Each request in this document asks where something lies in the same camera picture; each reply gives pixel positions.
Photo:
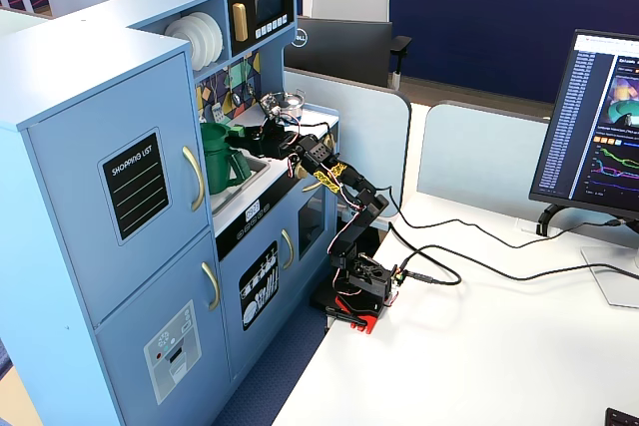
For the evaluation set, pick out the black microwave door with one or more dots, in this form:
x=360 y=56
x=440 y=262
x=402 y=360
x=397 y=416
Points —
x=287 y=2

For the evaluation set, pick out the grey desk partition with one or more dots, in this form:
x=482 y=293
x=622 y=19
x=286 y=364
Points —
x=369 y=136
x=474 y=156

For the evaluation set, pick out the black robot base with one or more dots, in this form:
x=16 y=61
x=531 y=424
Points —
x=369 y=276

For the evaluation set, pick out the grey ice dispenser sticker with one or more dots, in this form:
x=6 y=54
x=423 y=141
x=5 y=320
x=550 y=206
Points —
x=172 y=356

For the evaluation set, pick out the blue fridge door with chalkboard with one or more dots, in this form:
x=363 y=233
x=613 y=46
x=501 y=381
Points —
x=65 y=196

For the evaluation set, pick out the blue wooden toy kitchen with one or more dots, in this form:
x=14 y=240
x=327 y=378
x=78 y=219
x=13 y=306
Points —
x=75 y=47

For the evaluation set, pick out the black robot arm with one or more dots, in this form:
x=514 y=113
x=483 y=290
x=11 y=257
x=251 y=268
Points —
x=359 y=226

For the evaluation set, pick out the white toy plate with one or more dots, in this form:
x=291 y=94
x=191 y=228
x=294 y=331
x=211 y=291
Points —
x=182 y=42
x=219 y=39
x=210 y=47

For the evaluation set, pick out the black dishes sticker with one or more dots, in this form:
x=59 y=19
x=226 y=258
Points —
x=258 y=286

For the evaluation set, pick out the switched on computer monitor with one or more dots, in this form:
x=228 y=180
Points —
x=564 y=122

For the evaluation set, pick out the steel spoon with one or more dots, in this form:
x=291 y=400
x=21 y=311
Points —
x=248 y=89

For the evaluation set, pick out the black oven control panel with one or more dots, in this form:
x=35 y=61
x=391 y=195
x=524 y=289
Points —
x=234 y=236

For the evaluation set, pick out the red table clamp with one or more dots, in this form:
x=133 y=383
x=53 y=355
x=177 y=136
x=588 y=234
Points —
x=369 y=321

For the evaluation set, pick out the small wrist camera board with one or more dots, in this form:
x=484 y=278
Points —
x=270 y=106

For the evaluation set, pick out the colourful tile backsplash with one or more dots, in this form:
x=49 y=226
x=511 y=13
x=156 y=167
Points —
x=234 y=79

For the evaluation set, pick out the steel pot with lid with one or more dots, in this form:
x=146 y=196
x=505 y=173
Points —
x=294 y=107

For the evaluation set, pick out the blue dishwasher door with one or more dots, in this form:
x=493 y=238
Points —
x=229 y=296

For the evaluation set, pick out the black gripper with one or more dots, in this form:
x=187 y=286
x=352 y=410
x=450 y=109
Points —
x=261 y=138

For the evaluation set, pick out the steel slotted spatula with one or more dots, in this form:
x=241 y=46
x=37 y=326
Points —
x=217 y=112

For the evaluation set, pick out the gold stove knob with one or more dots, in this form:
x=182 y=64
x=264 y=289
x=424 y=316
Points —
x=298 y=171
x=329 y=139

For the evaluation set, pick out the green plastic recipient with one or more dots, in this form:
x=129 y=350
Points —
x=219 y=171

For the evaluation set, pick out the black curved monitor bracket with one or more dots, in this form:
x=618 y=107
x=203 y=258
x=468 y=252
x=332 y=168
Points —
x=546 y=219

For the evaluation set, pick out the steel ladle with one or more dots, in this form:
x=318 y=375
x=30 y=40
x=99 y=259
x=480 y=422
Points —
x=234 y=97

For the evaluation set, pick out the grey toy sink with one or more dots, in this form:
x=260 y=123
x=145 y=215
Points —
x=257 y=169

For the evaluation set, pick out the blue oven door with window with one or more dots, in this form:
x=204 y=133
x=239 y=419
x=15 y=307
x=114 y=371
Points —
x=312 y=271

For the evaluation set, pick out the black Dell monitor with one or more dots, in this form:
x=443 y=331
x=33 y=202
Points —
x=339 y=52

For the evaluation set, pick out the black keyboard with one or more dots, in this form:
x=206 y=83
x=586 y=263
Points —
x=624 y=418

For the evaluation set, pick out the grey monitor stand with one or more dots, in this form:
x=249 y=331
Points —
x=609 y=276

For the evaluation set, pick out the blue freezer door with dispenser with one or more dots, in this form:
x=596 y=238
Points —
x=125 y=346

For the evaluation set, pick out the digital clock display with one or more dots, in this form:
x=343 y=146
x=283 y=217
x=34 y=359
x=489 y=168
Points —
x=252 y=210

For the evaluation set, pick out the black shopping list chalkboard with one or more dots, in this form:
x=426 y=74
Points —
x=135 y=186

